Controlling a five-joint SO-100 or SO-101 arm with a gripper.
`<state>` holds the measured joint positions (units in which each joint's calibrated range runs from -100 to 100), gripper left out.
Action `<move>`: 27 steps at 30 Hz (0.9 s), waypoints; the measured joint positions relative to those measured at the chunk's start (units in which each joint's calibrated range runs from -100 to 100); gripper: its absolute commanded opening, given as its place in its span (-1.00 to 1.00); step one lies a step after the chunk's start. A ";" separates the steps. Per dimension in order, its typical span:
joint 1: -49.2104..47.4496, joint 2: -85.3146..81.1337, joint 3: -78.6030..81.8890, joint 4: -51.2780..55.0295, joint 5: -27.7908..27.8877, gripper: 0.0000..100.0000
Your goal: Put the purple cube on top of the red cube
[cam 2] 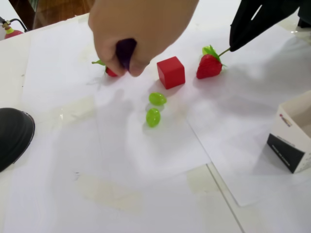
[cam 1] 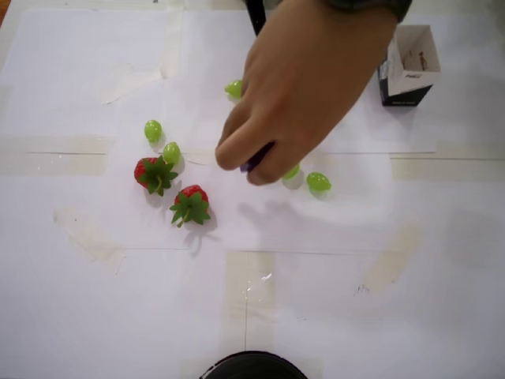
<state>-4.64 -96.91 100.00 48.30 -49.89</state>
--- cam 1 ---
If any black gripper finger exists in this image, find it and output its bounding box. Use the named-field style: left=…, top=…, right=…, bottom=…
left=245, top=0, right=267, bottom=38

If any purple cube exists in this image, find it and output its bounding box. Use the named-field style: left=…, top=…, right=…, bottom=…
left=239, top=141, right=276, bottom=174

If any forearm in dark sleeve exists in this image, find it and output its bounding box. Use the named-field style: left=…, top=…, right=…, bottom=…
left=325, top=0, right=413, bottom=24

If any bare human hand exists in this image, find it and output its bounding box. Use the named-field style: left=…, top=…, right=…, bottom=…
left=215, top=0, right=398, bottom=187

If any green plastic grape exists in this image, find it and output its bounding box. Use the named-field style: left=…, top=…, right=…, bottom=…
left=144, top=119, right=163, bottom=143
left=282, top=162, right=303, bottom=182
left=163, top=141, right=182, bottom=165
left=306, top=171, right=332, bottom=194
left=224, top=79, right=244, bottom=99

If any open white black carton box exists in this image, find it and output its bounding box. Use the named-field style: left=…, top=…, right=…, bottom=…
left=376, top=24, right=442, bottom=107

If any plastic strawberry with leaves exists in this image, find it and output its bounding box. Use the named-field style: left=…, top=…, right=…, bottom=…
left=169, top=184, right=212, bottom=228
left=133, top=155, right=179, bottom=197

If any black round object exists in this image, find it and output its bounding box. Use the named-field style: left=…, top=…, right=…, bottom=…
left=199, top=350, right=309, bottom=379

